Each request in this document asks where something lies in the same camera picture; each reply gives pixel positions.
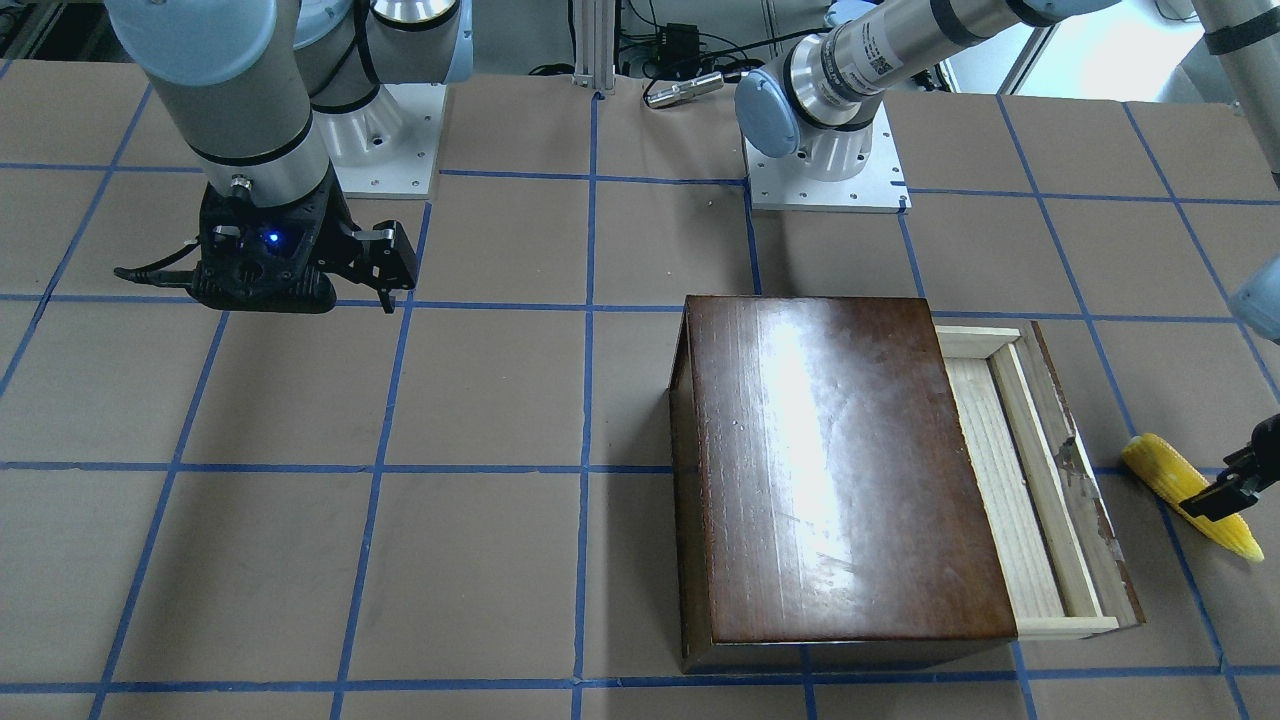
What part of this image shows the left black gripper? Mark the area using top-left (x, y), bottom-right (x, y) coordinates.
top-left (1180, 414), bottom-right (1279, 521)

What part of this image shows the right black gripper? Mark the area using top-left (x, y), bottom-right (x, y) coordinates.
top-left (188, 167), bottom-right (419, 315)

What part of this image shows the yellow corn cob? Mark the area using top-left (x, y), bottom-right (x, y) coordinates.
top-left (1121, 433), bottom-right (1265, 562)

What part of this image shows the light wood drawer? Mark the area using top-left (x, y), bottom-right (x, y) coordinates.
top-left (936, 322), bottom-right (1146, 641)

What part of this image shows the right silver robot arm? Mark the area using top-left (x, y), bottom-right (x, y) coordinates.
top-left (106, 1), bottom-right (474, 314)

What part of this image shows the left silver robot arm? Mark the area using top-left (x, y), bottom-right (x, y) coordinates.
top-left (735, 1), bottom-right (1277, 521)

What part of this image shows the dark brown wooden cabinet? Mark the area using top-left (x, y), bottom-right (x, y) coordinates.
top-left (668, 296), bottom-right (1018, 674)

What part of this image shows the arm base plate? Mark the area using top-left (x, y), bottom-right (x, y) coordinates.
top-left (742, 97), bottom-right (911, 214)
top-left (315, 85), bottom-right (448, 200)

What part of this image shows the aluminium frame post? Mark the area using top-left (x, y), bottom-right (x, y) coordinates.
top-left (570, 0), bottom-right (618, 99)

